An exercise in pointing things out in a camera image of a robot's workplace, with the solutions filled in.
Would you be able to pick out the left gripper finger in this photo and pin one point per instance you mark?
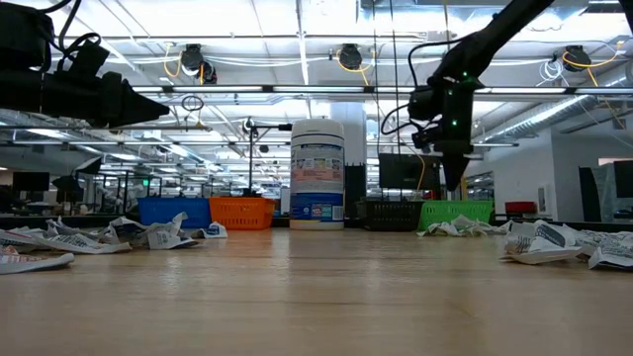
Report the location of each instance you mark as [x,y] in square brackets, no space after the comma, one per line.
[141,106]

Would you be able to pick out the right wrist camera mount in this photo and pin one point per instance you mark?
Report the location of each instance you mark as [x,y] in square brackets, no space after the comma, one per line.
[425,103]

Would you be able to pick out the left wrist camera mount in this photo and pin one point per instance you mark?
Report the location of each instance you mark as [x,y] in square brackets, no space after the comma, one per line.
[86,59]

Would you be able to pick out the plain white wipe packet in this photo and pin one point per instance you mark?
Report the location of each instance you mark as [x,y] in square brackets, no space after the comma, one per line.
[440,229]
[475,225]

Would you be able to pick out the white disinfecting wipes canister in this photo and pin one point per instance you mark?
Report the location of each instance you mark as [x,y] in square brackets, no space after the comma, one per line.
[316,173]

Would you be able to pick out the green plastic basket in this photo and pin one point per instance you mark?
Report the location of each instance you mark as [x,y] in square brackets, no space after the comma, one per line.
[455,207]

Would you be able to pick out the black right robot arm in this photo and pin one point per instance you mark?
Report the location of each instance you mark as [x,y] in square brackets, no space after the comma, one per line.
[489,34]

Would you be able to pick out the black partition panel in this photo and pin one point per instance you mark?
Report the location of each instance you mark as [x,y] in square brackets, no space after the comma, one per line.
[355,193]

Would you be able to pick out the black background screen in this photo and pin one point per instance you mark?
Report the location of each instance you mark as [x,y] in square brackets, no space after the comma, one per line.
[624,179]

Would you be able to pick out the black stand with boom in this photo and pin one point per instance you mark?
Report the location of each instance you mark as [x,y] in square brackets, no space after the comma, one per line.
[250,163]

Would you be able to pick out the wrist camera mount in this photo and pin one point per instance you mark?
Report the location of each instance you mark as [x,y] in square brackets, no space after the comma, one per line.
[425,103]
[86,59]

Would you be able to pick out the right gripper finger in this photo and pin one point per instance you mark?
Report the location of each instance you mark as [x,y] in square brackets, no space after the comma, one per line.
[455,170]

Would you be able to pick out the orange plastic basket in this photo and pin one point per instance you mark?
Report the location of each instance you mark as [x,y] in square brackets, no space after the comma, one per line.
[242,213]

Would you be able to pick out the black monitor on cart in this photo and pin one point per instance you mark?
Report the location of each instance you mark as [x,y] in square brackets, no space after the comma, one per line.
[408,170]

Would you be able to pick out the blue plastic basket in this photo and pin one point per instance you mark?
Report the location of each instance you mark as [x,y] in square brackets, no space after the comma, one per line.
[173,212]

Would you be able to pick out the white packet with blue print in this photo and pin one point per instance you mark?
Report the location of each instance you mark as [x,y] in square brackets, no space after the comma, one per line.
[213,230]
[126,230]
[170,240]
[69,227]
[170,222]

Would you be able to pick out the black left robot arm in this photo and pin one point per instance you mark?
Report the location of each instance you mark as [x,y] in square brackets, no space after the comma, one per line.
[20,39]

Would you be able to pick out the black plastic basket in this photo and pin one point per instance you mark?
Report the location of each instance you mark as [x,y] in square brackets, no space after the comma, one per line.
[390,215]

